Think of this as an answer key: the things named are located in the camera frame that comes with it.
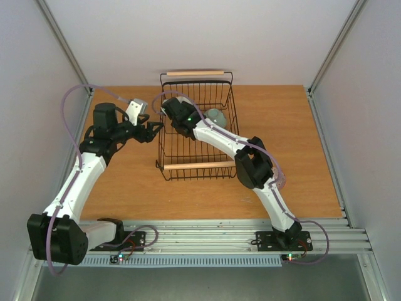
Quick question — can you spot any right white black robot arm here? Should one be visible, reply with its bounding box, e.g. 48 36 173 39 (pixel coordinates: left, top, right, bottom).
161 97 302 250

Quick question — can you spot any black wire dish rack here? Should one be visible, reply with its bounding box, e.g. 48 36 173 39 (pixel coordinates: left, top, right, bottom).
155 71 239 181

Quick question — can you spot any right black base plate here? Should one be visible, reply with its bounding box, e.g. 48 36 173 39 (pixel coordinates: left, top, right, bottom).
252 231 313 251

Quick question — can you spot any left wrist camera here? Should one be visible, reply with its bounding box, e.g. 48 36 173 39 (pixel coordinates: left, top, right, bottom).
125 98 148 126

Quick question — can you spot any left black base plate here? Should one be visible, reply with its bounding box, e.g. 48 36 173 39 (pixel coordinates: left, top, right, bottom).
91 231 146 251

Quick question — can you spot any right small circuit board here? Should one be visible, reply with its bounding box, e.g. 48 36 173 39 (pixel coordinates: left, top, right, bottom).
281 253 305 261

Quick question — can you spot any celadon green bowl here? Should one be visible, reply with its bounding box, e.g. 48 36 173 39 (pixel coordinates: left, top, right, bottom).
205 108 227 129

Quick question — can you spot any small circuit board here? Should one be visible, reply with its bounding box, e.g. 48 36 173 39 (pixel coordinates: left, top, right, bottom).
110 254 130 264
281 253 305 261

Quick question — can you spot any left small circuit board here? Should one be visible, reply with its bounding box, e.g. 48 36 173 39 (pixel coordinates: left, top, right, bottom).
110 254 130 264

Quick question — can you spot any red dotted pattern bowl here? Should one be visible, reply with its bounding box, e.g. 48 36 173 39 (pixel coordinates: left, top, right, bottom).
272 167 286 190

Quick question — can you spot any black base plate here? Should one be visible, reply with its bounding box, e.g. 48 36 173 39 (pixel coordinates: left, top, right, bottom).
252 231 313 251
91 231 146 251

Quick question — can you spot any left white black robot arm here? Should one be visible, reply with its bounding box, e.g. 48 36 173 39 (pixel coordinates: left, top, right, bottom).
27 98 163 265

